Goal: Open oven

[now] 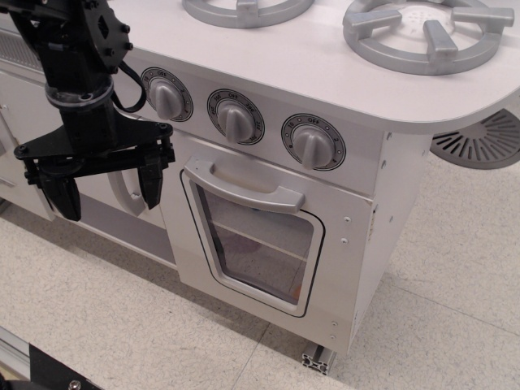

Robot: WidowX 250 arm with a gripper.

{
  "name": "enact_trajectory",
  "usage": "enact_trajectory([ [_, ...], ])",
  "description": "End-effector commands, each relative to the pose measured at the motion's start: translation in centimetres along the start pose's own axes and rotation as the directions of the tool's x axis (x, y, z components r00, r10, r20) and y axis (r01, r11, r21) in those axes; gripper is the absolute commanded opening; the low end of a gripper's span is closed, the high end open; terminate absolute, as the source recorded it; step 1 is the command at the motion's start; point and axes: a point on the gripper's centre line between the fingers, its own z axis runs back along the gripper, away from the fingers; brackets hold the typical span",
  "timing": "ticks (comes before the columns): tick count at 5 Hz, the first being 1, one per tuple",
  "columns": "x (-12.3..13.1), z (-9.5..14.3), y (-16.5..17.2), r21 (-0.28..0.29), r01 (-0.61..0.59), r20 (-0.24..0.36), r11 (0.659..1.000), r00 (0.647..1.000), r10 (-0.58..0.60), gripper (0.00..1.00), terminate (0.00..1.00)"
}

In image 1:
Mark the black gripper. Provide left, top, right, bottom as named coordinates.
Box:
left=14, top=95, right=175, bottom=221

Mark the grey oven door handle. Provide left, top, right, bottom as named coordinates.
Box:
left=184, top=157, right=306, bottom=215

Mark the white toy oven door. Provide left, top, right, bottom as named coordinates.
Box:
left=161, top=132, right=373, bottom=354

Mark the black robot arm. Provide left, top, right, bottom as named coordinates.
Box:
left=1, top=1, right=175, bottom=221

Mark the white left cabinet door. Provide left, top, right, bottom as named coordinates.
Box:
left=1, top=72, right=61, bottom=220

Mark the grey left stove knob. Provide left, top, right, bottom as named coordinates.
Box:
left=141, top=67, right=193, bottom=122

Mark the grey stove knob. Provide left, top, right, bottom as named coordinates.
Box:
left=141, top=67, right=193, bottom=122
left=281, top=114, right=346, bottom=171
left=207, top=89, right=265, bottom=145

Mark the grey middle stove knob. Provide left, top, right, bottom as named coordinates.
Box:
left=207, top=89, right=265, bottom=145

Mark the black mounting plate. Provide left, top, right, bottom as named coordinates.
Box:
left=1, top=344, right=102, bottom=390

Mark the white toy kitchen stove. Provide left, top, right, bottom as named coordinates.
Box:
left=0, top=0, right=520, bottom=358

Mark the grey right stove knob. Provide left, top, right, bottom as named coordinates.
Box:
left=281, top=114, right=346, bottom=171

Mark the grey left burner grate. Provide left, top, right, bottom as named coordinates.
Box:
left=182, top=0, right=314, bottom=29

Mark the grey burner grate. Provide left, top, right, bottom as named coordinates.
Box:
left=182, top=0, right=314, bottom=29
left=343, top=1, right=514, bottom=76

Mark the aluminium extrusion foot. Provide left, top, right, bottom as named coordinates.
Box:
left=301, top=342, right=336, bottom=376

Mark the grey right burner grate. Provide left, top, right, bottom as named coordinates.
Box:
left=343, top=1, right=514, bottom=76

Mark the grey slotted floor drain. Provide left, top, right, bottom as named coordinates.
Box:
left=430, top=109, right=519, bottom=170

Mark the white curved cabinet handle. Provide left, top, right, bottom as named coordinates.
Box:
left=106, top=171, right=145, bottom=217

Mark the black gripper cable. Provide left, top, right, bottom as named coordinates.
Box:
left=110, top=63, right=147, bottom=115

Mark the aluminium frame rail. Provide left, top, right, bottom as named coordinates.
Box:
left=1, top=327, right=30, bottom=379

